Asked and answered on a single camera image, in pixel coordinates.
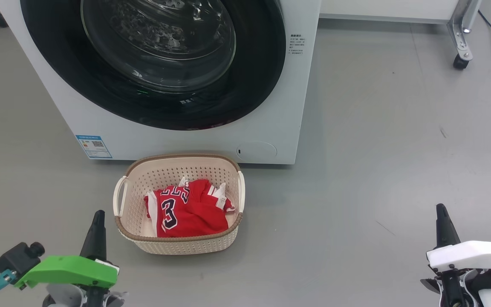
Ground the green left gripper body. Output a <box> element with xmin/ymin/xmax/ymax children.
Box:
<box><xmin>14</xmin><ymin>255</ymin><xmax>119</xmax><ymax>289</ymax></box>

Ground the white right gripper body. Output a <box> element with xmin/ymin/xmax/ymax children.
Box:
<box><xmin>426</xmin><ymin>241</ymin><xmax>491</xmax><ymax>273</ymax></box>

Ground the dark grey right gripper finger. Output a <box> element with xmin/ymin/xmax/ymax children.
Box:
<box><xmin>440</xmin><ymin>203</ymin><xmax>461</xmax><ymax>248</ymax></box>
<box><xmin>435</xmin><ymin>203</ymin><xmax>448</xmax><ymax>249</ymax></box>

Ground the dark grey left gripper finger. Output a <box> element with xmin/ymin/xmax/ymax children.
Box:
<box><xmin>95</xmin><ymin>210</ymin><xmax>107</xmax><ymax>261</ymax></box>
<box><xmin>79</xmin><ymin>210</ymin><xmax>100</xmax><ymax>261</ymax></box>

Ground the red basketball jersey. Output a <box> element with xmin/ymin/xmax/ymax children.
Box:
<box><xmin>203</xmin><ymin>182</ymin><xmax>237</xmax><ymax>214</ymax></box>
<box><xmin>144</xmin><ymin>179</ymin><xmax>230</xmax><ymax>238</ymax></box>

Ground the round glass washing machine door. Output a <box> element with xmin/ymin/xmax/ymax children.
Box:
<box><xmin>20</xmin><ymin>0</ymin><xmax>287</xmax><ymax>131</ymax></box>

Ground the cream perforated laundry basket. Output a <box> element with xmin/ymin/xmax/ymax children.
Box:
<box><xmin>113</xmin><ymin>153</ymin><xmax>246</xmax><ymax>255</ymax></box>

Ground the white front-load washing machine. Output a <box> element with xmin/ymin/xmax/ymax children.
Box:
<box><xmin>0</xmin><ymin>0</ymin><xmax>323</xmax><ymax>165</ymax></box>

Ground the blue energy label sticker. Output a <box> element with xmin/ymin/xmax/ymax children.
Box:
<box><xmin>75</xmin><ymin>135</ymin><xmax>113</xmax><ymax>159</ymax></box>

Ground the round white filter cover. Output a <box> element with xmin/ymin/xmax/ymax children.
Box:
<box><xmin>236</xmin><ymin>141</ymin><xmax>277</xmax><ymax>161</ymax></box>

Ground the silver metal stand with caster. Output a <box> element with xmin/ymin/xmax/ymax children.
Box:
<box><xmin>447</xmin><ymin>0</ymin><xmax>482</xmax><ymax>70</ymax></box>

